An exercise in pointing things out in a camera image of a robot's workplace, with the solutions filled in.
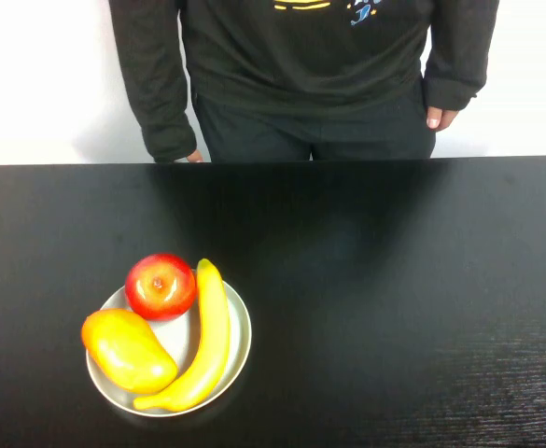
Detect person's left hand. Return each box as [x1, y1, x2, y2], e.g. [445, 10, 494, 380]
[426, 105, 461, 133]

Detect yellow plastic banana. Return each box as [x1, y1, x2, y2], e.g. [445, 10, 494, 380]
[133, 258, 231, 413]

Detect person's left sleeved forearm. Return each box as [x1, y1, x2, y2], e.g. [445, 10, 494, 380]
[422, 0, 500, 113]

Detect person's right sleeved forearm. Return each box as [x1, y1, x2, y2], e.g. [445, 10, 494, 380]
[108, 0, 199, 164]

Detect person's black trousers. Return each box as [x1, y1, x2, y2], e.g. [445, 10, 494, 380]
[191, 82, 438, 163]

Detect person's black printed sweater torso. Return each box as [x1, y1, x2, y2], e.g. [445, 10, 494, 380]
[177, 0, 436, 119]

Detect red plastic apple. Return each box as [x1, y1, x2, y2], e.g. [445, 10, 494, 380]
[124, 253, 198, 322]

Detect round grey plate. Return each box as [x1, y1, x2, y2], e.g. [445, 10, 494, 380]
[85, 269, 253, 418]

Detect yellow orange plastic mango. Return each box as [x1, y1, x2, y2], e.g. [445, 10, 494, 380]
[80, 308, 179, 396]

